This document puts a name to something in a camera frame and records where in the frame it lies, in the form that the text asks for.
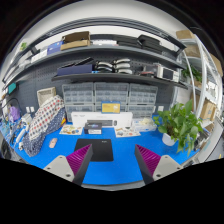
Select white metal shelving rack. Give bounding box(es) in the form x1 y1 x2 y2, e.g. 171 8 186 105
181 36 223 122

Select black mouse pad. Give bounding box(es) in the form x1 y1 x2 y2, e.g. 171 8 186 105
75 139 114 162

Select grey wall shelf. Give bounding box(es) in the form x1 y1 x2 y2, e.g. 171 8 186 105
52 73 187 89
2 17 186 87

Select dark blue flat box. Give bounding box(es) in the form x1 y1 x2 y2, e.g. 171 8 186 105
57 64 92 76

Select right grey drawer organiser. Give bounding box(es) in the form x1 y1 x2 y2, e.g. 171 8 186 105
127 84 158 118

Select clear plastic parts box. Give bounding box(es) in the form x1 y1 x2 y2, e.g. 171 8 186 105
132 117 157 132

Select white plant pot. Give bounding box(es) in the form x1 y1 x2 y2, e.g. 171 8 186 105
162 133 175 146

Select patterned fabric bundle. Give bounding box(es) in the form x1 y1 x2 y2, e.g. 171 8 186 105
22 95 66 157

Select small black box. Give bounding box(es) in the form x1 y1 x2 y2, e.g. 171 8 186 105
84 123 102 134

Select right printed paper sheet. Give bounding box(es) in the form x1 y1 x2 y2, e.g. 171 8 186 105
115 127 140 138

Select stack of black cases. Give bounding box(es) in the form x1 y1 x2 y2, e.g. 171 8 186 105
138 35 163 54

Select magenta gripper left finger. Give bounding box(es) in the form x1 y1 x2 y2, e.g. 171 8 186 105
44 144 93 185

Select white keyboard box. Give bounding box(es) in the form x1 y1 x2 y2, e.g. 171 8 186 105
71 112 133 127

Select printed paper sheet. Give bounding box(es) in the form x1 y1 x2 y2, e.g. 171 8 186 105
115 127 140 138
60 125 82 135

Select white woven basket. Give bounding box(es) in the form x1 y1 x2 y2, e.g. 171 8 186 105
37 87 56 105

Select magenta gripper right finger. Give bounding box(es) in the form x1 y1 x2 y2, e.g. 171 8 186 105
135 145 182 184

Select open cardboard box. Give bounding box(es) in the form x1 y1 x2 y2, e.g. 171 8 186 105
60 31 90 50

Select left printed paper sheet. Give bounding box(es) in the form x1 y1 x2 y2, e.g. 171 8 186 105
60 125 82 135

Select green potted plant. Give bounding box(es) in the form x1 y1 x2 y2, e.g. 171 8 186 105
153 100 203 154

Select white electronic device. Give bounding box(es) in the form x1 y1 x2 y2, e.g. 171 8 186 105
157 65 174 80

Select upper grey wall shelf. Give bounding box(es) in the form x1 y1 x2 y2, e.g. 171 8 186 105
2 17 186 87

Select yellow blue box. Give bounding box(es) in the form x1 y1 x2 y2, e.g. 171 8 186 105
101 102 120 113

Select lower grey wall shelf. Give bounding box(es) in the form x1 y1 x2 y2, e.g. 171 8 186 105
52 73 187 89

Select left grey drawer organiser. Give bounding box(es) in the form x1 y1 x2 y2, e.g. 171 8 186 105
62 82 94 122

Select middle grey drawer organiser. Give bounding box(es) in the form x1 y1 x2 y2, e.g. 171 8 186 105
94 82 129 112

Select grey drawer organiser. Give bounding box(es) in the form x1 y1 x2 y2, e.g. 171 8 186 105
62 82 94 122
127 84 158 118
94 82 129 112

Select pink computer mouse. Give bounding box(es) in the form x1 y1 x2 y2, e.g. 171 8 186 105
49 138 57 148

